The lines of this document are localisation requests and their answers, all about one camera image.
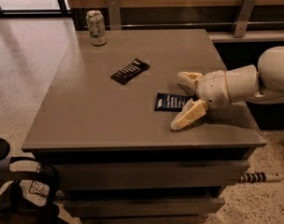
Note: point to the striped black white stick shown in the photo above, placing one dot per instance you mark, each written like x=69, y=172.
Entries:
x=260, y=177

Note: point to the white green 7up can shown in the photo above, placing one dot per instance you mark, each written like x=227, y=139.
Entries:
x=96, y=27

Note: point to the black rxbar chocolate wrapper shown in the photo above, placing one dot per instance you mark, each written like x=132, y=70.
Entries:
x=130, y=71

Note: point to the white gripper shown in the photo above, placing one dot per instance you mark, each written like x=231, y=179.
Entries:
x=213, y=88

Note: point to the blue rxbar blueberry wrapper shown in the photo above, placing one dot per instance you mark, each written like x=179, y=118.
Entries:
x=170, y=102

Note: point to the grey metal bracket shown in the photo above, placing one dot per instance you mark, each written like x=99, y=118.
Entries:
x=114, y=14
x=240, y=24

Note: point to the grey drawer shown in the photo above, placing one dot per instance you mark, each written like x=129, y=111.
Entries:
x=150, y=175
x=144, y=208

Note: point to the grey lower drawer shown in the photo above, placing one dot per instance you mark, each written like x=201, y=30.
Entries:
x=144, y=208

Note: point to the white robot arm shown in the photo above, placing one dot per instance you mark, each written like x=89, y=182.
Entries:
x=262, y=83

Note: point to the right grey metal bracket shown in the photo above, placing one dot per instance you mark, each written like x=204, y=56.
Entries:
x=240, y=24

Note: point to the metal wall rail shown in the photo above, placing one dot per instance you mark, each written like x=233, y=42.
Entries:
x=219, y=26

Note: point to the left grey metal bracket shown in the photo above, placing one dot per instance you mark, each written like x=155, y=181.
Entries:
x=114, y=14

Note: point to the black wire basket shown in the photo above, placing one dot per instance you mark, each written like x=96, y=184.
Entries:
x=48, y=185

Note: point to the grey upper drawer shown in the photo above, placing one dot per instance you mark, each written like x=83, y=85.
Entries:
x=150, y=175

